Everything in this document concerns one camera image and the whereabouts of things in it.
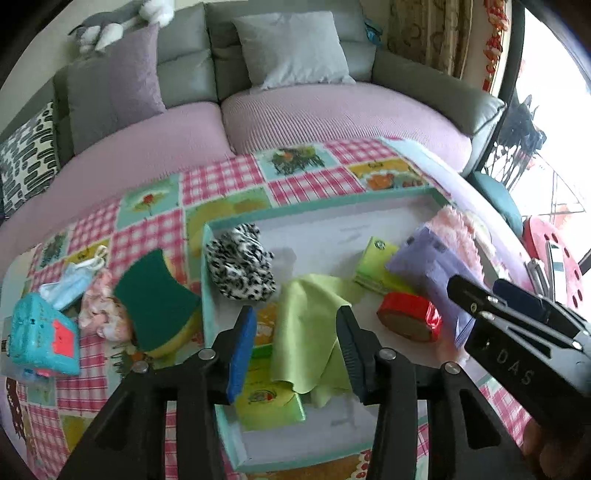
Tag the grey cushion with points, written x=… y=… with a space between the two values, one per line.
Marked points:
x=291 y=50

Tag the pink fluffy cloth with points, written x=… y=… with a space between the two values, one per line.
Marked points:
x=455 y=226

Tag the teal wet wipes pack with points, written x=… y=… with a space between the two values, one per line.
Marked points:
x=41 y=337

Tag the green tissue pack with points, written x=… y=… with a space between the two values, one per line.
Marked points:
x=376 y=263
x=268 y=401

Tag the pink checked tablecloth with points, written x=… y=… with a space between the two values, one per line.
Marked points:
x=221 y=180

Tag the blue face mask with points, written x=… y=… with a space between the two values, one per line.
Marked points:
x=64 y=286

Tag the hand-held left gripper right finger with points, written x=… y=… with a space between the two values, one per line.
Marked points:
x=349 y=350

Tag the patterned curtain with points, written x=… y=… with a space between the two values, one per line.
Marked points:
x=429 y=37

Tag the grey and white plush toy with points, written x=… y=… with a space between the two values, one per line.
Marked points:
x=99 y=27

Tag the teal stool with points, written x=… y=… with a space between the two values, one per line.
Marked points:
x=501 y=198

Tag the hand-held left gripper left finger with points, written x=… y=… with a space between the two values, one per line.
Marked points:
x=242 y=355

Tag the light green cloth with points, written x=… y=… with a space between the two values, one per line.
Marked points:
x=304 y=332

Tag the black and white patterned cushion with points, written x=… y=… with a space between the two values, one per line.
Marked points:
x=27 y=157

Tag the white tray with teal rim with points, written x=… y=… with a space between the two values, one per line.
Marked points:
x=323 y=230

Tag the red hanging decoration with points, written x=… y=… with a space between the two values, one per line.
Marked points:
x=496 y=18

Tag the yellow wrapped pouch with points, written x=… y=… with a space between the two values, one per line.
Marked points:
x=267 y=325

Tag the teal small toy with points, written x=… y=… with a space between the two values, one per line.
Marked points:
x=373 y=30

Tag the green and yellow sponge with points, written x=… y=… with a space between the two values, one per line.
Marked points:
x=152 y=300

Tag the pink sofa seat cover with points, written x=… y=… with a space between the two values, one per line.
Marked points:
x=332 y=120
x=152 y=147

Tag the pink floral scrunchie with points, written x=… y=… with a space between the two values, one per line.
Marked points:
x=99 y=309

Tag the grey sofa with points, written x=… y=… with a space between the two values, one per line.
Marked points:
x=184 y=69

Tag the purple cloth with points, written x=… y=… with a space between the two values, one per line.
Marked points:
x=429 y=263

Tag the red tape roll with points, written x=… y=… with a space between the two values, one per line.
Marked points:
x=406 y=307

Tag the leopard print scrunchie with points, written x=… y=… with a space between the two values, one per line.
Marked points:
x=235 y=267

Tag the person's right hand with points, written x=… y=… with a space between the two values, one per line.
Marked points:
x=554 y=447

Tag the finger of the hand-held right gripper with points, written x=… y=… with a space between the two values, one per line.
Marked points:
x=515 y=295
x=471 y=295

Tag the purple cushion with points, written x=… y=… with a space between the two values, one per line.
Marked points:
x=120 y=87

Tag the red round stool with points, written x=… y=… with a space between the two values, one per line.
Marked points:
x=540 y=230

